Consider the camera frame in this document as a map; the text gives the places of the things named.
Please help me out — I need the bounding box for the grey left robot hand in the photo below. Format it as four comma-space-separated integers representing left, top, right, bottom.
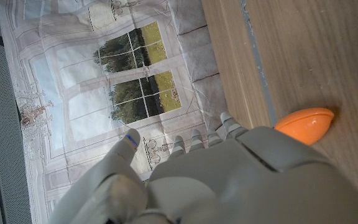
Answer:
47, 112, 358, 224

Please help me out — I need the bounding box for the printed window room backdrop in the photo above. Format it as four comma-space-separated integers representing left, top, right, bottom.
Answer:
0, 0, 229, 224

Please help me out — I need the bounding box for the orange toy carrot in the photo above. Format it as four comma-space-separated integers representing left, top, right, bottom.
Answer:
274, 107, 335, 146

